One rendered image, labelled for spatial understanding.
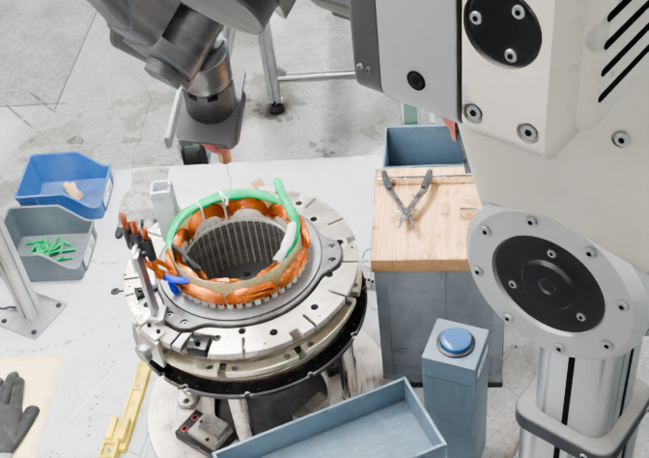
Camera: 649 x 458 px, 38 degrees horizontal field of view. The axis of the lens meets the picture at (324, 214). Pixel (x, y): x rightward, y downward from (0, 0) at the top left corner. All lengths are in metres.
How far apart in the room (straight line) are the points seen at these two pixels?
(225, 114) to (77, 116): 2.64
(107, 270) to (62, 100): 2.04
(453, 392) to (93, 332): 0.70
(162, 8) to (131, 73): 2.95
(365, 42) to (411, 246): 0.90
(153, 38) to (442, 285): 0.62
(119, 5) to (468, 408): 0.70
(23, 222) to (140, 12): 1.08
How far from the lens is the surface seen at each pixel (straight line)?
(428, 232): 1.34
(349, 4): 0.43
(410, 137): 1.54
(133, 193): 1.92
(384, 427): 1.17
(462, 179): 1.41
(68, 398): 1.62
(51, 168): 2.02
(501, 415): 1.49
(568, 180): 0.65
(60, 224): 1.89
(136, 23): 0.88
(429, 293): 1.35
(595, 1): 0.37
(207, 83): 0.99
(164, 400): 1.54
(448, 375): 1.24
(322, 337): 1.22
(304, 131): 3.34
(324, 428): 1.17
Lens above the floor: 1.98
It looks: 41 degrees down
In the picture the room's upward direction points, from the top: 7 degrees counter-clockwise
